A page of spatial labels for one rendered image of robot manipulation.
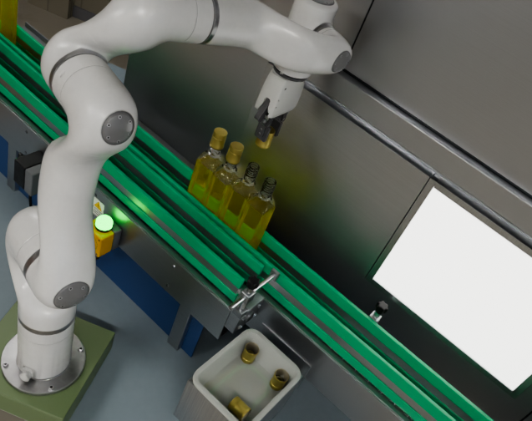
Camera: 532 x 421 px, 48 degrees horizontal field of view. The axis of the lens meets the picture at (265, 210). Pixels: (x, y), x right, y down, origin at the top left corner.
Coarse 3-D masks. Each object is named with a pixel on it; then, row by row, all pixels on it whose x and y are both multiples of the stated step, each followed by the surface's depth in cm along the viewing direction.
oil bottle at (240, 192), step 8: (232, 184) 144; (240, 184) 143; (256, 184) 144; (232, 192) 144; (240, 192) 143; (248, 192) 142; (232, 200) 146; (240, 200) 144; (224, 208) 148; (232, 208) 147; (240, 208) 145; (224, 216) 150; (232, 216) 148; (240, 216) 147; (232, 224) 149
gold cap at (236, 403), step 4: (236, 396) 134; (232, 400) 133; (236, 400) 133; (240, 400) 134; (232, 404) 133; (236, 404) 133; (240, 404) 133; (244, 404) 133; (232, 408) 133; (236, 408) 132; (240, 408) 132; (244, 408) 132; (248, 408) 132; (232, 412) 133; (236, 412) 132; (240, 412) 132; (244, 412) 132; (248, 412) 135; (236, 416) 133; (240, 416) 132; (244, 416) 134; (240, 420) 132
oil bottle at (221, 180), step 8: (216, 168) 145; (224, 168) 144; (216, 176) 145; (224, 176) 144; (232, 176) 144; (240, 176) 146; (216, 184) 146; (224, 184) 144; (208, 192) 149; (216, 192) 147; (224, 192) 146; (208, 200) 150; (216, 200) 148; (224, 200) 148; (208, 208) 151; (216, 208) 149
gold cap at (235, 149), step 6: (234, 144) 141; (240, 144) 141; (228, 150) 141; (234, 150) 140; (240, 150) 140; (228, 156) 142; (234, 156) 141; (240, 156) 141; (228, 162) 142; (234, 162) 142
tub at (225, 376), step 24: (240, 336) 141; (264, 336) 144; (216, 360) 135; (240, 360) 145; (264, 360) 145; (288, 360) 141; (216, 384) 138; (240, 384) 140; (264, 384) 142; (288, 384) 136; (264, 408) 130
